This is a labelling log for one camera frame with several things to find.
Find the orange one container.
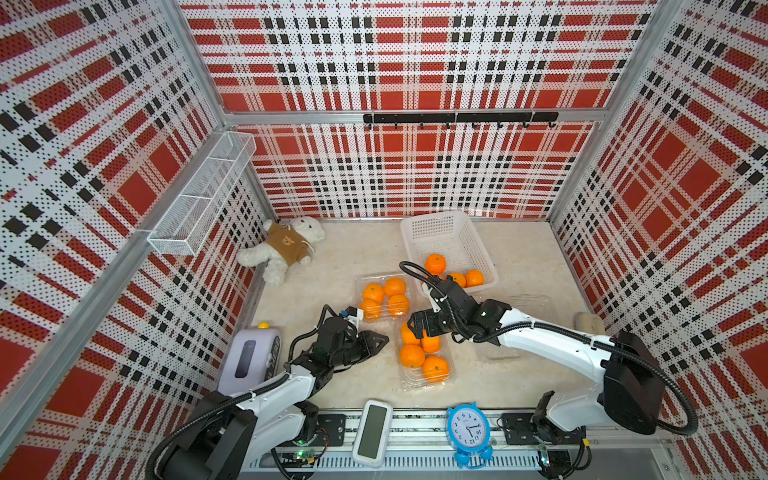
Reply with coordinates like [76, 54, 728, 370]
[424, 254, 447, 276]

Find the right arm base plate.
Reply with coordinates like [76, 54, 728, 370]
[499, 411, 583, 446]

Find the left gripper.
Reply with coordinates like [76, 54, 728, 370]
[330, 329, 388, 367]

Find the clear clamshell container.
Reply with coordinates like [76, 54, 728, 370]
[353, 273, 415, 322]
[394, 322, 457, 391]
[473, 292, 562, 361]

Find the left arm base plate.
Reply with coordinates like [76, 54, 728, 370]
[317, 413, 347, 447]

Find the orange front container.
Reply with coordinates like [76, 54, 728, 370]
[420, 336, 441, 354]
[400, 323, 421, 346]
[399, 345, 426, 369]
[422, 355, 451, 383]

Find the blue alarm clock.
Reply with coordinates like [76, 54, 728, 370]
[446, 403, 493, 470]

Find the white plastic basket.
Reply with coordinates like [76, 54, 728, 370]
[400, 211, 499, 294]

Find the black hook rail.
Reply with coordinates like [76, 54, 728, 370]
[362, 111, 560, 126]

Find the white digital timer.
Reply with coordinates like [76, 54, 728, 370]
[352, 400, 393, 468]

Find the white teddy bear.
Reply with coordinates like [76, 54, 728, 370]
[236, 217, 326, 287]

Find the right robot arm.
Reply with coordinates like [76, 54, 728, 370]
[407, 280, 699, 443]

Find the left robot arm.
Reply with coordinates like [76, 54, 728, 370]
[144, 305, 389, 479]

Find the purple white speaker box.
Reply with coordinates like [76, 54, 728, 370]
[217, 328, 282, 396]

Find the white wire wall shelf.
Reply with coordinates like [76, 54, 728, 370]
[148, 131, 256, 256]

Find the orange four container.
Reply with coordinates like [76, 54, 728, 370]
[465, 270, 485, 287]

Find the orange three container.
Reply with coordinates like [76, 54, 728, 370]
[447, 272, 467, 288]

